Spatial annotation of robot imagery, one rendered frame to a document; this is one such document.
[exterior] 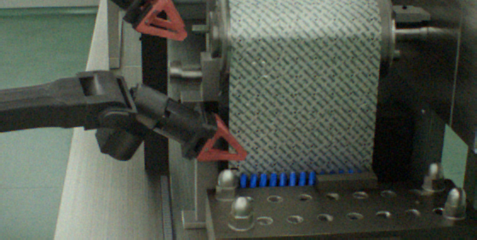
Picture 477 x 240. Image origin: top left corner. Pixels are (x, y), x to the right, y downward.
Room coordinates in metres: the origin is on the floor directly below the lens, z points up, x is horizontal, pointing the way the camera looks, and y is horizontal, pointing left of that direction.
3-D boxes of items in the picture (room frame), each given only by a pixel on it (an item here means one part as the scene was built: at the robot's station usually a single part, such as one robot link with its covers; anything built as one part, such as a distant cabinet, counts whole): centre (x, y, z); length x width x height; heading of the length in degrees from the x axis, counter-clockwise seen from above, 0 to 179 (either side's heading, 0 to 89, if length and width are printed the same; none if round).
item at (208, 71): (1.28, 0.07, 1.05); 0.06 x 0.05 x 0.31; 97
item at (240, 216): (1.02, -0.01, 1.05); 0.04 x 0.04 x 0.04
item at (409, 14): (1.28, -0.27, 1.28); 0.06 x 0.05 x 0.02; 97
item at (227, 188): (1.12, 0.01, 1.05); 0.04 x 0.04 x 0.04
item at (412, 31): (1.28, -0.27, 1.25); 0.07 x 0.04 x 0.04; 97
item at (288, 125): (1.20, -0.10, 1.10); 0.23 x 0.01 x 0.18; 97
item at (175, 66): (1.27, 0.10, 1.18); 0.04 x 0.02 x 0.04; 7
